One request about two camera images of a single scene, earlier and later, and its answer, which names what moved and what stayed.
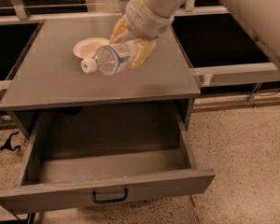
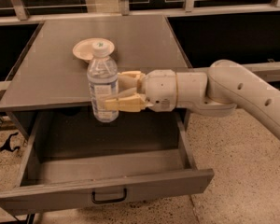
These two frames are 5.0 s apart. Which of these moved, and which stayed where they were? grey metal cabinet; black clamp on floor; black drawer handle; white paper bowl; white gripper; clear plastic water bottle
Moved: white gripper; clear plastic water bottle
Stayed: black drawer handle; black clamp on floor; white paper bowl; grey metal cabinet
